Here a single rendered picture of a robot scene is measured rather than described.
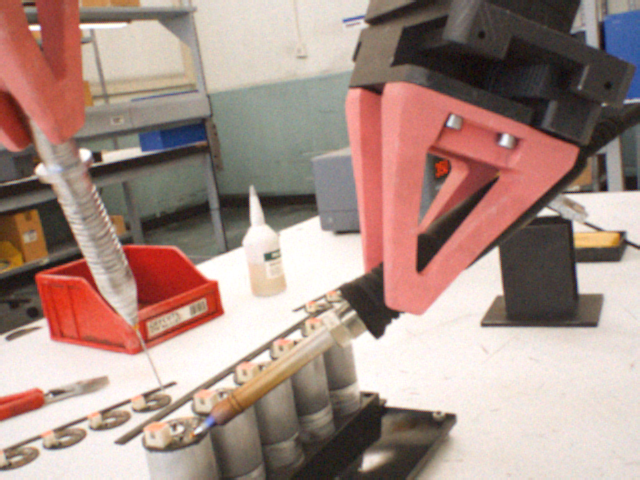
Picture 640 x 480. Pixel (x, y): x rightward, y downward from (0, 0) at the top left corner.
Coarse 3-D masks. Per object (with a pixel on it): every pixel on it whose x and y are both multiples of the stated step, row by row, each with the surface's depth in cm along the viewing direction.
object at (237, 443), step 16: (240, 416) 29; (224, 432) 29; (240, 432) 29; (256, 432) 30; (224, 448) 29; (240, 448) 29; (256, 448) 30; (224, 464) 29; (240, 464) 29; (256, 464) 30
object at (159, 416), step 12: (300, 324) 38; (276, 336) 37; (264, 348) 35; (240, 360) 34; (228, 372) 33; (204, 384) 32; (192, 396) 31; (168, 408) 30; (156, 420) 29; (132, 432) 28; (120, 444) 28
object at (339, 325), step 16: (320, 320) 28; (336, 320) 27; (352, 320) 27; (320, 336) 27; (336, 336) 27; (352, 336) 27; (288, 352) 28; (304, 352) 27; (320, 352) 28; (272, 368) 27; (288, 368) 27; (256, 384) 27; (272, 384) 27; (224, 400) 27; (240, 400) 27; (256, 400) 27; (224, 416) 27
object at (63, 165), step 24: (24, 120) 20; (48, 144) 21; (72, 144) 21; (48, 168) 21; (72, 168) 21; (72, 192) 21; (96, 192) 22; (72, 216) 22; (96, 216) 22; (96, 240) 22; (96, 264) 23; (120, 264) 23; (120, 288) 23
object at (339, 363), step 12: (336, 348) 36; (348, 348) 36; (324, 360) 36; (336, 360) 36; (348, 360) 36; (336, 372) 36; (348, 372) 36; (336, 384) 36; (348, 384) 37; (336, 396) 36; (348, 396) 37; (336, 408) 37; (348, 408) 37
